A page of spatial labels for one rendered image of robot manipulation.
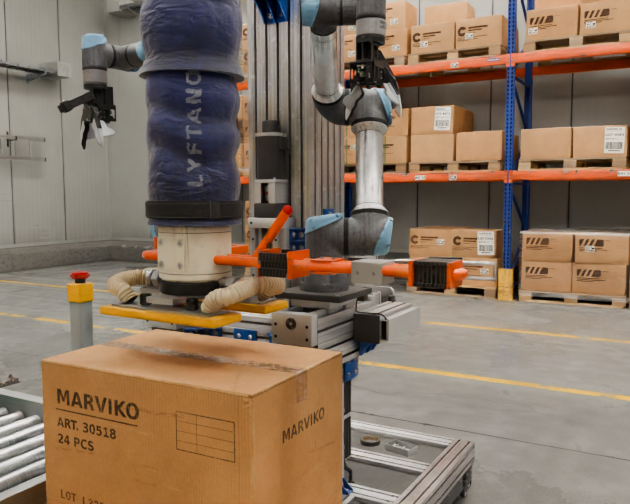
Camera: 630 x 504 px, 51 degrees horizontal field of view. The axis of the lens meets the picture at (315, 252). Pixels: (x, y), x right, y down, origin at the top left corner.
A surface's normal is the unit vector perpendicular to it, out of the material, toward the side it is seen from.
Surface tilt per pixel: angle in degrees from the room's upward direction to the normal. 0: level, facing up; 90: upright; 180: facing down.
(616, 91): 90
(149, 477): 90
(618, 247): 90
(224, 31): 93
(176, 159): 73
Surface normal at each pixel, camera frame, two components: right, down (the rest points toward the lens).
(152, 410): -0.48, 0.08
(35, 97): 0.87, 0.04
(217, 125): 0.58, -0.29
